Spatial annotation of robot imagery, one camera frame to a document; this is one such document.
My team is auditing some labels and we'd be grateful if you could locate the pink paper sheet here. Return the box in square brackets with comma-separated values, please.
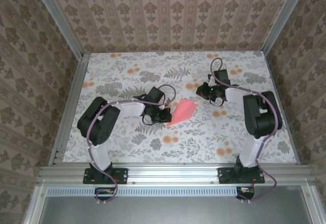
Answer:
[167, 98, 198, 127]

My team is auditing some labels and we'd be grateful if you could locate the grey metal panel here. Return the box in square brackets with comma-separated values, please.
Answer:
[24, 184, 326, 224]

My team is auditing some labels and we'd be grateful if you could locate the black connector box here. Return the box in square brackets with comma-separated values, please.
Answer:
[94, 187, 117, 201]
[236, 186, 255, 200]

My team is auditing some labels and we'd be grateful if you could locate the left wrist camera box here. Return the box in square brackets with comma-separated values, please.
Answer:
[146, 86, 166, 103]

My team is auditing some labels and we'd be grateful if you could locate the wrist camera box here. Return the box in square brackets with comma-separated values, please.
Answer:
[207, 69, 230, 87]
[146, 86, 166, 103]

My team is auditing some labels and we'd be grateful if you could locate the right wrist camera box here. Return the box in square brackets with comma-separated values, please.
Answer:
[207, 69, 230, 87]

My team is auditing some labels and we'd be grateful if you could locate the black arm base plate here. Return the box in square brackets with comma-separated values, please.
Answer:
[218, 167, 265, 185]
[83, 167, 128, 185]

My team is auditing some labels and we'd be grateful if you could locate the grey slotted cable duct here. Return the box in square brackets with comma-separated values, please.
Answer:
[47, 186, 255, 197]

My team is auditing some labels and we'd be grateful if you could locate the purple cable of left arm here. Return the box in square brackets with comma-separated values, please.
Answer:
[86, 84, 178, 205]

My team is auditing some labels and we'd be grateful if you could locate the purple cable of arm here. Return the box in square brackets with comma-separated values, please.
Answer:
[86, 84, 178, 205]
[209, 57, 279, 204]

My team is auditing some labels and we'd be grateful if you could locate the aluminium side rail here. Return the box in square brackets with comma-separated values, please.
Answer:
[48, 52, 90, 166]

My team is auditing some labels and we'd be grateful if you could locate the aluminium frame post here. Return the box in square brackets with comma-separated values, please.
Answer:
[32, 0, 86, 60]
[260, 0, 303, 54]

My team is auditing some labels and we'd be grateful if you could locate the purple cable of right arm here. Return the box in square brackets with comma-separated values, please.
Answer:
[209, 57, 279, 204]

